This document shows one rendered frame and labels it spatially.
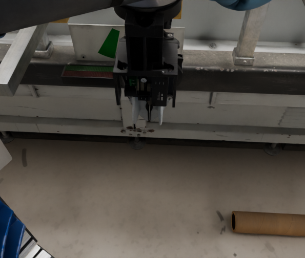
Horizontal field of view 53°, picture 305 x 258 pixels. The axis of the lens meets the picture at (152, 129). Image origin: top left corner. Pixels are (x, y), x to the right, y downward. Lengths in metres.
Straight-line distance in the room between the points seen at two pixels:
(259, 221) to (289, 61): 0.64
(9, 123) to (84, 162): 0.37
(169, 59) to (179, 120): 0.97
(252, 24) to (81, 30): 0.38
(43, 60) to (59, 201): 0.71
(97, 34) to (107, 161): 0.80
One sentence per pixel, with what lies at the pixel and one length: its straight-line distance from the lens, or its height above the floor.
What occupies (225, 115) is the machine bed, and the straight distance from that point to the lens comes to 1.31.
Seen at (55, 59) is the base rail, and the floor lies 0.70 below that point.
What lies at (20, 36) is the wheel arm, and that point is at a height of 0.84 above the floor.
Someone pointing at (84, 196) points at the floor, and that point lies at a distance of 1.35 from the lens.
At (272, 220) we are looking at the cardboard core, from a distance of 1.28.
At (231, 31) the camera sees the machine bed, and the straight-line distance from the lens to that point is 1.00.
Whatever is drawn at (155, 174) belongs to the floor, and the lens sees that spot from 1.37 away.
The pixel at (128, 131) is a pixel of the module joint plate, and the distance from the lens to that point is 1.33.
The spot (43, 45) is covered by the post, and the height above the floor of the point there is 0.74.
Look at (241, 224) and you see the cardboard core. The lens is 1.24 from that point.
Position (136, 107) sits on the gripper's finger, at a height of 0.87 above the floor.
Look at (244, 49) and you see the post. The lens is 0.77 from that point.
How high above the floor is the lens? 1.19
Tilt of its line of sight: 51 degrees down
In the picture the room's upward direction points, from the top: straight up
